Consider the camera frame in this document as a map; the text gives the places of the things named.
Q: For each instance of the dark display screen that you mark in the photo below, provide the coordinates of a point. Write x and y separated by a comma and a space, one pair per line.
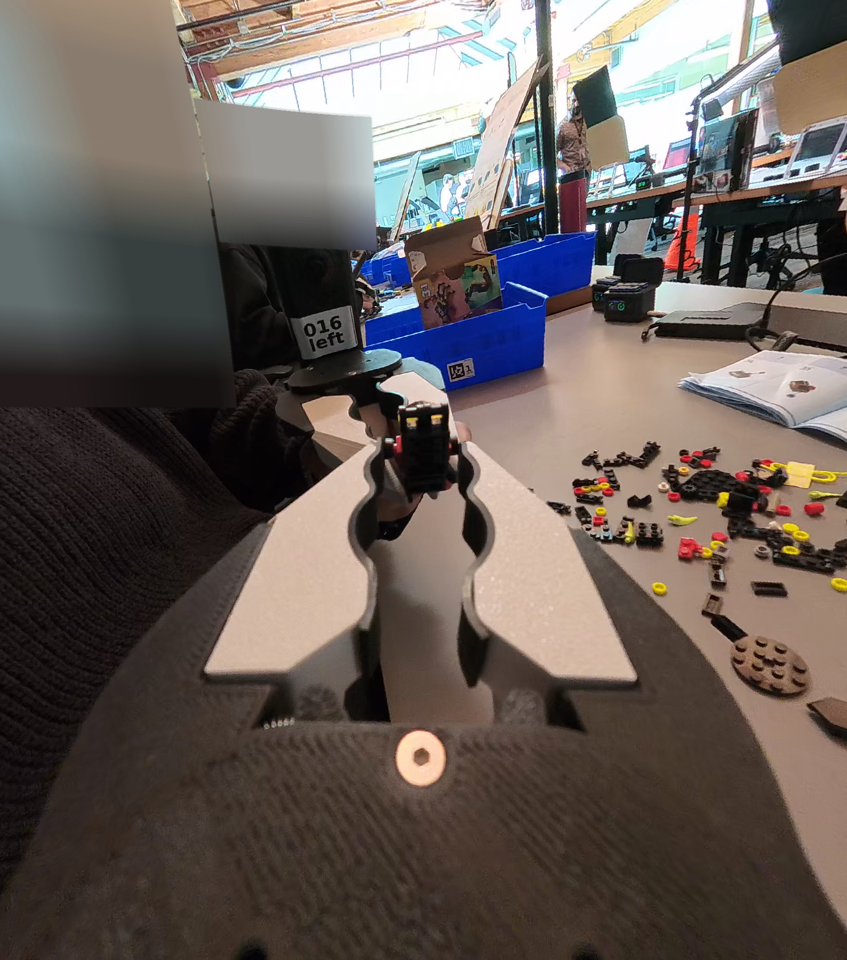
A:
727, 150

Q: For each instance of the person's left hand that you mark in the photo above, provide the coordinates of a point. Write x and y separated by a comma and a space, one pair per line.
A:
462, 433

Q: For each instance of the person's left forearm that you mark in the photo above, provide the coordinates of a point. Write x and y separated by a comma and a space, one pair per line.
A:
251, 442

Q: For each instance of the grey flat electronic device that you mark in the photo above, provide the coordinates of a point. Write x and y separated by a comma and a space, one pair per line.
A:
708, 322

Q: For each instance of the wooden top desk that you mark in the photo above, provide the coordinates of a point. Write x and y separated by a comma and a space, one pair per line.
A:
768, 191

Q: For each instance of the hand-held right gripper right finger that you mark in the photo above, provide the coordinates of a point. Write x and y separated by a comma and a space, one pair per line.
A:
551, 600

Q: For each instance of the pile of loose lego pieces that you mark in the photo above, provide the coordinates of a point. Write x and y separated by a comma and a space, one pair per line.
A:
701, 487

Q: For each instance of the orange traffic cone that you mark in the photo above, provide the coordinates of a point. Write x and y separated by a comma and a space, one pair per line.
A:
684, 247

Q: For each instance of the black round lego plate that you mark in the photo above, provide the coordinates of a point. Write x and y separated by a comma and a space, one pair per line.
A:
768, 666

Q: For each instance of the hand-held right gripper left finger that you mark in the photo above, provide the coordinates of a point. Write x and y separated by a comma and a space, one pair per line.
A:
296, 600

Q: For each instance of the cardboard lego set box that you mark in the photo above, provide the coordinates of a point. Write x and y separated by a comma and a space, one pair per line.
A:
461, 285

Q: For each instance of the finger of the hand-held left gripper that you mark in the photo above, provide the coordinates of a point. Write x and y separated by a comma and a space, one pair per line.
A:
416, 390
333, 424

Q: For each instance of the small black red lego assembly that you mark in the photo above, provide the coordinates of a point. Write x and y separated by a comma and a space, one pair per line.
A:
423, 450

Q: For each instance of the open instruction booklet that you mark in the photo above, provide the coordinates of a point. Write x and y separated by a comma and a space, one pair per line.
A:
806, 390

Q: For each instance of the black electronic device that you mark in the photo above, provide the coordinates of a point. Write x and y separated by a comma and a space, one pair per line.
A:
630, 292

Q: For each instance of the leaning cardboard sheet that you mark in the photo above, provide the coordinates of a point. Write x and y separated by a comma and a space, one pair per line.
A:
502, 142

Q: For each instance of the blue plastic bin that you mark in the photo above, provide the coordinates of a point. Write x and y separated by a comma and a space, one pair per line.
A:
551, 262
483, 345

